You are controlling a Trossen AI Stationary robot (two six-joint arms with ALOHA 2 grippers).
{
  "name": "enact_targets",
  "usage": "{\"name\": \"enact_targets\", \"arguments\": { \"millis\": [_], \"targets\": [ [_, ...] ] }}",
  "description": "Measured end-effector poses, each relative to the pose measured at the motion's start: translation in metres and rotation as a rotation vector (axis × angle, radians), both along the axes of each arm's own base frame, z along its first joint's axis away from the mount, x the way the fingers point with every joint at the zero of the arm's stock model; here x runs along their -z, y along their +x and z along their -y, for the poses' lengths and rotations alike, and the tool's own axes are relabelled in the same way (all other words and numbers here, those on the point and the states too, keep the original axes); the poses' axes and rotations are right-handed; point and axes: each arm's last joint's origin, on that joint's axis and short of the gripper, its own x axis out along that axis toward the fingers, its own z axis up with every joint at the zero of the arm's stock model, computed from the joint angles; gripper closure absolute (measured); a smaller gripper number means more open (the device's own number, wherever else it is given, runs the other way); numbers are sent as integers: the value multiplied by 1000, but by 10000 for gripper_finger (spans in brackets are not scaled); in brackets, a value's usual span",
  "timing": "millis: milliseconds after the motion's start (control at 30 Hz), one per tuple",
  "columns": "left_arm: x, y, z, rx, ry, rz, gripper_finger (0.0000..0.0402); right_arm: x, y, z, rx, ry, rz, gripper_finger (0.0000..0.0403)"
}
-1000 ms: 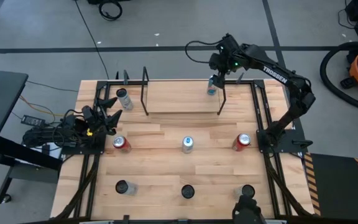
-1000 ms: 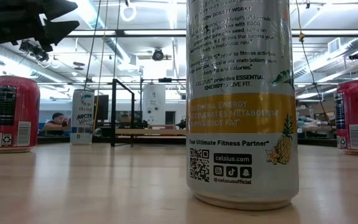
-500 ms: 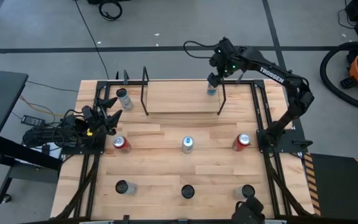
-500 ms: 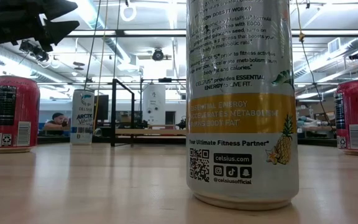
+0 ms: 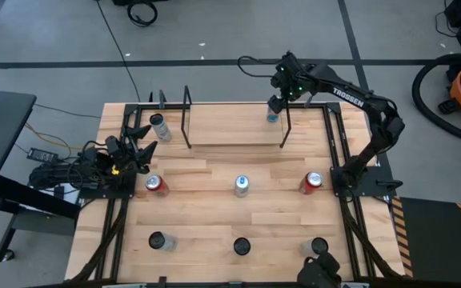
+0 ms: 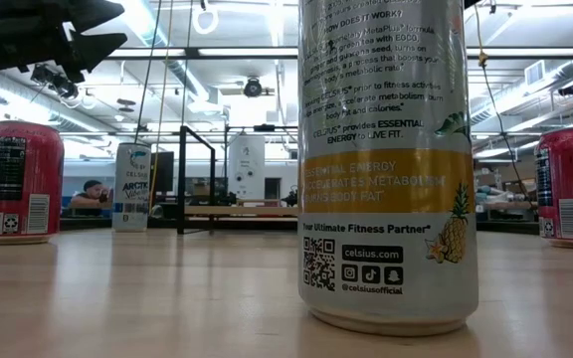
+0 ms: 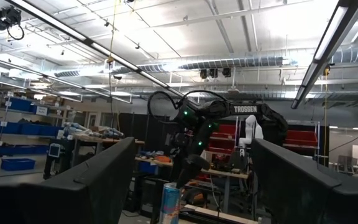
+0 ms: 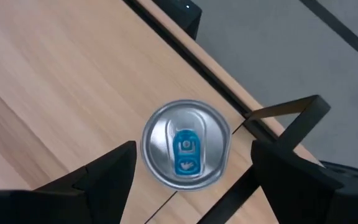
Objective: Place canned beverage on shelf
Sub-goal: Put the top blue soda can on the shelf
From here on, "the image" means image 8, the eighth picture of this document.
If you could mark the black-framed wooden shelf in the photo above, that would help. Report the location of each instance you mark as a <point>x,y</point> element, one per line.
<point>303,124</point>

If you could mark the black round floor foot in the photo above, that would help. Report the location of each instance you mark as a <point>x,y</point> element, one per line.
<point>353,172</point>

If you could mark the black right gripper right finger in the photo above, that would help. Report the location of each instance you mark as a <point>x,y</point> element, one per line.
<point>306,196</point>

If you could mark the blue Red Bull can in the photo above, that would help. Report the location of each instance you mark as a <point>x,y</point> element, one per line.
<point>157,140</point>

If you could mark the black box with LED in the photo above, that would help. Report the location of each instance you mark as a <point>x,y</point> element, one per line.
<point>172,12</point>

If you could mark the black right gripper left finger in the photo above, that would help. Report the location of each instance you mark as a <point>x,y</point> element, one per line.
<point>89,196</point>

